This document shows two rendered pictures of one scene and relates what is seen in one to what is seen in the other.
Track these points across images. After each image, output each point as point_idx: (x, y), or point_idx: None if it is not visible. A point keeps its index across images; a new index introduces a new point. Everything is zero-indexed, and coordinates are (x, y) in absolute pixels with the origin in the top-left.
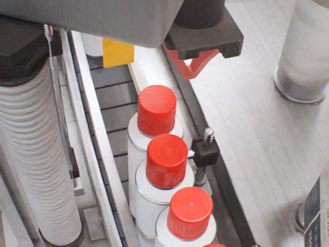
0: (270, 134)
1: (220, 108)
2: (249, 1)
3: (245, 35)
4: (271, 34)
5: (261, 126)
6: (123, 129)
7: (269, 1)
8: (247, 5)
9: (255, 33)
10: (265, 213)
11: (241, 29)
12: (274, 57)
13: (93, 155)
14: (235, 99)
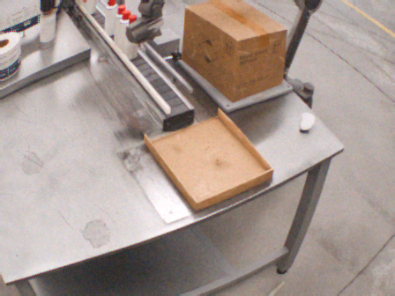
0: (60, 30)
1: (72, 31)
2: (56, 62)
3: (61, 49)
4: (52, 53)
5: (62, 31)
6: (98, 21)
7: (48, 64)
8: (57, 60)
9: (57, 51)
10: (64, 18)
11: (62, 51)
12: (53, 47)
13: (105, 16)
14: (68, 33)
